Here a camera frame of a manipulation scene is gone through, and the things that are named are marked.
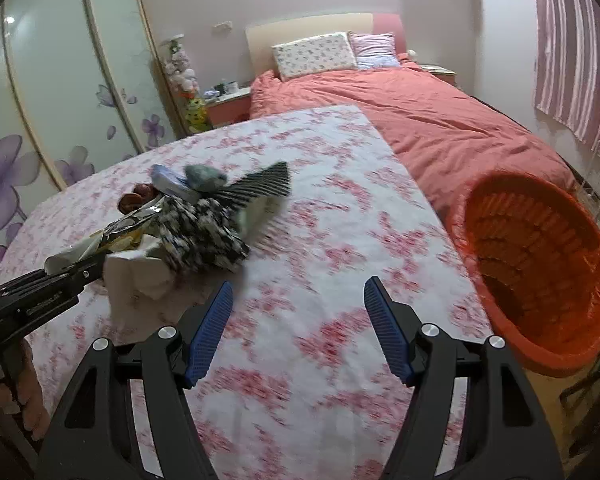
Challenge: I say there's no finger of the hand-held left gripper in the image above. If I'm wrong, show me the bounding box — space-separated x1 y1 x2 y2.
0 254 106 301

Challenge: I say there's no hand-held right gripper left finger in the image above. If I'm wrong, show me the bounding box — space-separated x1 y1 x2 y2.
34 281 234 480

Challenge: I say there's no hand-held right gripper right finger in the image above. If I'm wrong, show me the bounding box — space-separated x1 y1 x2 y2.
362 276 566 480

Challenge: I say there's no light blue hand cream tube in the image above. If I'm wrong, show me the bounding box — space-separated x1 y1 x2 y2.
151 165 201 201

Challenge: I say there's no orange plastic basket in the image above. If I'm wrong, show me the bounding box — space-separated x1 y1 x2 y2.
445 170 600 379

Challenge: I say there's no pale green cloth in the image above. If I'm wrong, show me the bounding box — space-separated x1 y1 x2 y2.
184 163 229 194

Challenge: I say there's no person's left hand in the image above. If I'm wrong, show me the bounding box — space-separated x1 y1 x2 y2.
0 341 52 442

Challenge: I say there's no pale paper scrap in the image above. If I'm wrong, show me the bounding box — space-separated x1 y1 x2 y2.
46 237 104 275

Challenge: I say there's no yellow foil snack wrapper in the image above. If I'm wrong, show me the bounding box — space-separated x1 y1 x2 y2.
87 201 168 257

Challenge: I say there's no black white patterned garment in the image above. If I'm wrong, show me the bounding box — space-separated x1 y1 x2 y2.
152 197 249 275

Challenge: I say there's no pink floral sheet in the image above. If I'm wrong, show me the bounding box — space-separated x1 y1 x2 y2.
0 105 497 480

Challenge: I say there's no black striped cloth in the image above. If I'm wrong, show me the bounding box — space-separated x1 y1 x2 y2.
215 161 292 241

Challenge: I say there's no wardrobe with floral glass doors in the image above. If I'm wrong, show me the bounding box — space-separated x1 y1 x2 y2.
0 0 182 281

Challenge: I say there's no yellow green plush toy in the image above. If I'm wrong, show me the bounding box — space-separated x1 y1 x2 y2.
185 95 211 134

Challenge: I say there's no red duvet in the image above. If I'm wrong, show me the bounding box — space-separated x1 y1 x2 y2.
249 52 579 222

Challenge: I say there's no pink nightstand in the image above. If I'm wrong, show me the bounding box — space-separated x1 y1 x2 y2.
202 86 254 129

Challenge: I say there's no stack of plush toys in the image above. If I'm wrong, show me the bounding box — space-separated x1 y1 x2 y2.
160 35 201 99

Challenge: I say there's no cream bedside table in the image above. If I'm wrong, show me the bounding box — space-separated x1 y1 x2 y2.
420 63 459 89

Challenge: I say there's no pink striped pillow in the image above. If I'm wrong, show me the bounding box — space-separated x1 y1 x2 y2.
348 32 402 71

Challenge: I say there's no white floral pillow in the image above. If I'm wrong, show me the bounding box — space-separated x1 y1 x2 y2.
271 32 359 81

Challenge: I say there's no cream and pink headboard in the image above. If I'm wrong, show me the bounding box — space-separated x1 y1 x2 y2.
245 12 409 82

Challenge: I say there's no pink striped curtain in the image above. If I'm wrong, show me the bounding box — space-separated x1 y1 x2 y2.
527 0 600 152

